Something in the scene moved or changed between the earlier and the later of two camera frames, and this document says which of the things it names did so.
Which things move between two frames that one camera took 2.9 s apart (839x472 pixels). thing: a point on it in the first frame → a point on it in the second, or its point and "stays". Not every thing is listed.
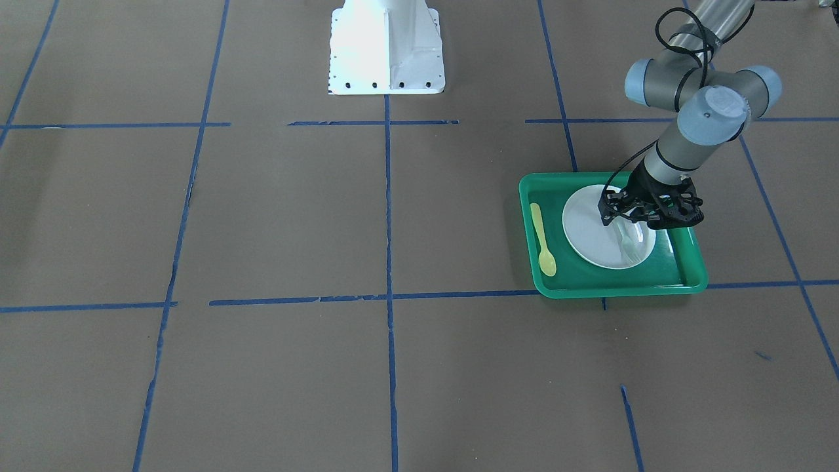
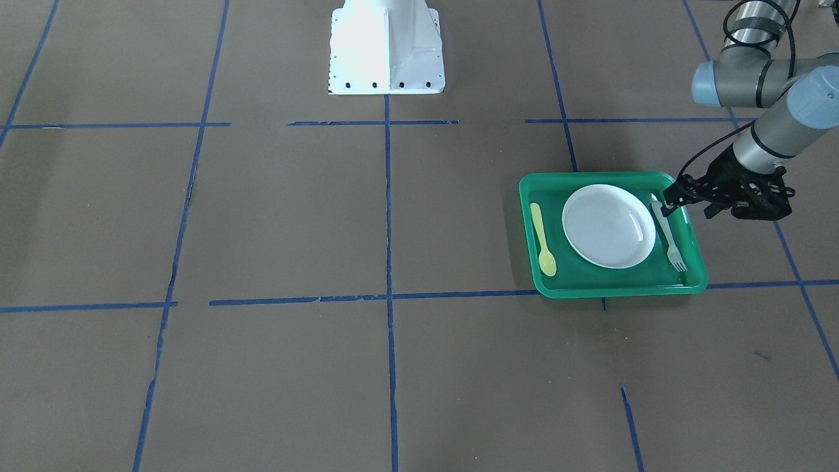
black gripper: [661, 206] → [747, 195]
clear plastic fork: [632, 240] → [672, 253]
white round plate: [621, 243] stays
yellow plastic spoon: [547, 262] stays
